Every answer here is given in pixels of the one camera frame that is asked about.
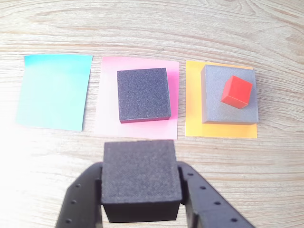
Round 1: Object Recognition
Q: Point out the medium black cube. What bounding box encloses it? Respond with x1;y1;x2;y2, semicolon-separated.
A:
116;67;172;124

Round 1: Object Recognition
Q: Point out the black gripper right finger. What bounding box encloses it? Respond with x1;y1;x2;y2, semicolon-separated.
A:
177;161;256;228

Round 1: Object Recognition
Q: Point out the small black cube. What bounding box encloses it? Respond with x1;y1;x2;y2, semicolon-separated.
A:
101;139;183;224

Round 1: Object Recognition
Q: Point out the pink paper sheet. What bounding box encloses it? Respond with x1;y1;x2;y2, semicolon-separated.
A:
94;56;180;141

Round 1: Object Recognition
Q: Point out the large grey cube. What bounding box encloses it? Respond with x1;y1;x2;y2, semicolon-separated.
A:
201;64;259;125

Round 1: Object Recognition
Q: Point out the orange paper sheet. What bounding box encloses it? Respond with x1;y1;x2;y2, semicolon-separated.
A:
185;60;258;139

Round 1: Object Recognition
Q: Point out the small red cube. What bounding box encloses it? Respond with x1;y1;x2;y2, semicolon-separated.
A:
220;75;253;110

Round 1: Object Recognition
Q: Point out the blue paper sheet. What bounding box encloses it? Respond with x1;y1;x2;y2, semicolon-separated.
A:
15;54;94;132

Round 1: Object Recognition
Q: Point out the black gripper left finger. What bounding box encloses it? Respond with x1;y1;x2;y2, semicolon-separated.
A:
56;161;105;228

